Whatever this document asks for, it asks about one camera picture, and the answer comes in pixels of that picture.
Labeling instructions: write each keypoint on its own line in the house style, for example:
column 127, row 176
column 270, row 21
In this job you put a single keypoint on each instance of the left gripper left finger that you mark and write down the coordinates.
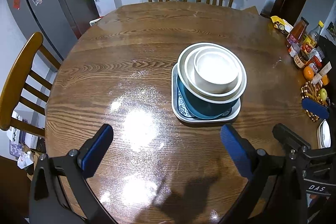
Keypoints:
column 93, row 150

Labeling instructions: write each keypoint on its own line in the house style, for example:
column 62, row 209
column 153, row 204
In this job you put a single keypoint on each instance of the large white bowl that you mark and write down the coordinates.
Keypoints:
column 220, row 100

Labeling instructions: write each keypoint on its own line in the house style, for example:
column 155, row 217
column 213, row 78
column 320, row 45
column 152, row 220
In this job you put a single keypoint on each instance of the orange sauce bottle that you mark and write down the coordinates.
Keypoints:
column 295, row 34

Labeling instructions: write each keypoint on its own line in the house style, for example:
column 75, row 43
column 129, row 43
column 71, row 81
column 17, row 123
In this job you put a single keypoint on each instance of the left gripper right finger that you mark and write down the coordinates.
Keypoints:
column 241, row 151

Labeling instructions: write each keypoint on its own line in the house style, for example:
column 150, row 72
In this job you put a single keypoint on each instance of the patterned square plate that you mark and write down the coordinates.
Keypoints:
column 182, row 113

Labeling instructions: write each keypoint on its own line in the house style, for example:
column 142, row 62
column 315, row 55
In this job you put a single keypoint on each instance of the red lid sauce jar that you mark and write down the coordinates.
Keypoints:
column 315, row 64

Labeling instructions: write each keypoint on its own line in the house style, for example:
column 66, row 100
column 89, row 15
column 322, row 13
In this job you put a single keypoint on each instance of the wooden beaded trivet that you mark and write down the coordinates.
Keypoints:
column 309, row 90

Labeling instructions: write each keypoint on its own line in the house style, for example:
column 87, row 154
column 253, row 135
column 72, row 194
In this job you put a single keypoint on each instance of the white ramekin cup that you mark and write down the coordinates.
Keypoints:
column 216, row 71

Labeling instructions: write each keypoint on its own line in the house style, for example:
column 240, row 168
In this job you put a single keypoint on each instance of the grey refrigerator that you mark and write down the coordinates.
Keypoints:
column 61, row 22

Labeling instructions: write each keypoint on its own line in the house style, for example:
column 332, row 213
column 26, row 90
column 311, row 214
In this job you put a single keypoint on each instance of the green apple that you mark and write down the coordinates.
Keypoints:
column 322, row 93

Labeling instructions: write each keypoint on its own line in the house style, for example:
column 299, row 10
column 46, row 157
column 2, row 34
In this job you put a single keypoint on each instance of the yellow cap vinegar bottle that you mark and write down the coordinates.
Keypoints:
column 312, row 38

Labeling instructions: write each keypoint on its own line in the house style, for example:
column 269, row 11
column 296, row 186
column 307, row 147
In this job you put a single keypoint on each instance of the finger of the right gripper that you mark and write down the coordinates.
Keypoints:
column 315, row 108
column 289, row 139

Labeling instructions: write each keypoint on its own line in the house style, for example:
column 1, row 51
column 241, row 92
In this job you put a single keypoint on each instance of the cream tube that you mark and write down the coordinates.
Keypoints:
column 321, row 73

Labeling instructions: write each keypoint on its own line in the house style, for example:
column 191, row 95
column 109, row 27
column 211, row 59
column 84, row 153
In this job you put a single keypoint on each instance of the brown paste jar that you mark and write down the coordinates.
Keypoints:
column 301, row 59

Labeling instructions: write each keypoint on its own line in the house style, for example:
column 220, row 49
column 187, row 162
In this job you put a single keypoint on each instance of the blue oval dish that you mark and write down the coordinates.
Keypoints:
column 204, row 110

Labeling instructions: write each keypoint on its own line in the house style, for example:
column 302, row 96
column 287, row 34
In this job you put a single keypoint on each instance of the yellow snack packet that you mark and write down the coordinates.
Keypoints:
column 282, row 25

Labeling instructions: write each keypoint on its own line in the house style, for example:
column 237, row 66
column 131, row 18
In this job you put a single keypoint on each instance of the medium white bowl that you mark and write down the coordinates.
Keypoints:
column 188, row 69

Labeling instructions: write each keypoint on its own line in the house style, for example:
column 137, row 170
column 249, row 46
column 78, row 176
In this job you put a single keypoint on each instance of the orange fruit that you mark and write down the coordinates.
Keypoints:
column 325, row 80
column 308, row 73

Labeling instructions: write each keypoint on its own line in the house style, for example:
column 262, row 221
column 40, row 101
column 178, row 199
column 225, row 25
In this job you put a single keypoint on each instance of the white plate at edge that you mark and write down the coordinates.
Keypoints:
column 323, row 135

